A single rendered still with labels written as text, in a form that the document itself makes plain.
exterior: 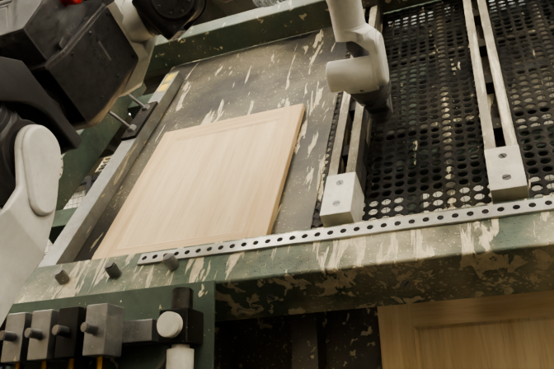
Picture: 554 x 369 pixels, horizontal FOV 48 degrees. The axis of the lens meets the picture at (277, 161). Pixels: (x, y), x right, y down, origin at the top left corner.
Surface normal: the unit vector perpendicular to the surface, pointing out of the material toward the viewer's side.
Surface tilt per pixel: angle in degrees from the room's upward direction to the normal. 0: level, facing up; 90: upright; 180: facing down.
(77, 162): 90
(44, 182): 90
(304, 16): 148
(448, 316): 90
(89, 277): 58
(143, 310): 90
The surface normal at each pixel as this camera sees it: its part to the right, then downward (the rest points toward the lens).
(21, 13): -0.37, -0.49
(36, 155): 0.93, -0.17
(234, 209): -0.33, -0.79
